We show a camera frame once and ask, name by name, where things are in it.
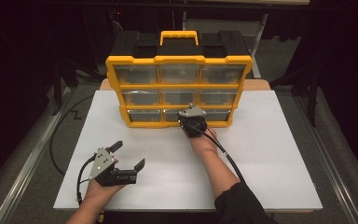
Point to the person's right hand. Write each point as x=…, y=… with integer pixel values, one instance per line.
x=203, y=144

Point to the aluminium floor rail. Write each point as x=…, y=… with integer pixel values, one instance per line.
x=28, y=168
x=332, y=174

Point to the group of clear drawers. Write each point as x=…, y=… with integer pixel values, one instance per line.
x=136, y=74

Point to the black metal stand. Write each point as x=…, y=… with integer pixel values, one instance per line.
x=57, y=93
x=313, y=102

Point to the black sleeve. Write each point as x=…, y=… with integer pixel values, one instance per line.
x=242, y=205

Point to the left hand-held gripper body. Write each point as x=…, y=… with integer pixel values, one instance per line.
x=102, y=163

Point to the person's left hand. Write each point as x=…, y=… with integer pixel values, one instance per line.
x=98, y=193

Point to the yellow and black drawer organizer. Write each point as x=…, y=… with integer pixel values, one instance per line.
x=180, y=59

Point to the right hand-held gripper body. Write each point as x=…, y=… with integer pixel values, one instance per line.
x=199, y=123

